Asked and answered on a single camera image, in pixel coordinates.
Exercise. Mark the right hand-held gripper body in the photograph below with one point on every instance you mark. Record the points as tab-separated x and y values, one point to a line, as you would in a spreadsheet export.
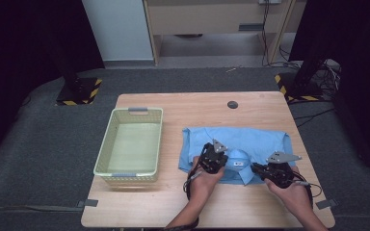
281	174

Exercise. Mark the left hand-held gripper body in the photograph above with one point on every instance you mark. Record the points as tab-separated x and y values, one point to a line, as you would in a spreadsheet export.
213	160

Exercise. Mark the light blue short-sleeved shirt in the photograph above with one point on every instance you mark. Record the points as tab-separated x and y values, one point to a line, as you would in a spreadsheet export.
247	141

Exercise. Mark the light green plastic basket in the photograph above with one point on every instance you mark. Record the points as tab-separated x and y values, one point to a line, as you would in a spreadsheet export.
131	147

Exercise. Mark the person's right hand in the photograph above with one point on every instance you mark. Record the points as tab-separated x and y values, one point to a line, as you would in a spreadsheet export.
295	195

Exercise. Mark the person's left hand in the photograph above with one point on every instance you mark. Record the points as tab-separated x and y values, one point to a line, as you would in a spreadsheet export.
204	187

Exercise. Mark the grey tape piece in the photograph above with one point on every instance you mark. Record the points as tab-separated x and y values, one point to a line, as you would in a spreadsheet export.
327	204
90	203

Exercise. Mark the dark round table grommet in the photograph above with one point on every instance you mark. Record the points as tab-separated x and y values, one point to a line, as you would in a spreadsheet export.
232	104

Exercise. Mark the black stand with striped base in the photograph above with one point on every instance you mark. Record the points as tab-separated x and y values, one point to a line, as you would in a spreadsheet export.
77	91
298	86

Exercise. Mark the small metal floor object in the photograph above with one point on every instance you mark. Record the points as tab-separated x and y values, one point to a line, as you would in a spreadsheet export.
233	69

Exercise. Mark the black curtain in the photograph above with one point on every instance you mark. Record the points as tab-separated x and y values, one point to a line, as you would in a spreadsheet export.
19	48
359	48

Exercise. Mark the white partition panel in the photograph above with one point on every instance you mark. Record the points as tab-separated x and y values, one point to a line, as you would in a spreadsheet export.
118	29

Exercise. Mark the grey power strip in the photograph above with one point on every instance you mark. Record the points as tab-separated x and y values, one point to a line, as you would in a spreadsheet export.
269	1

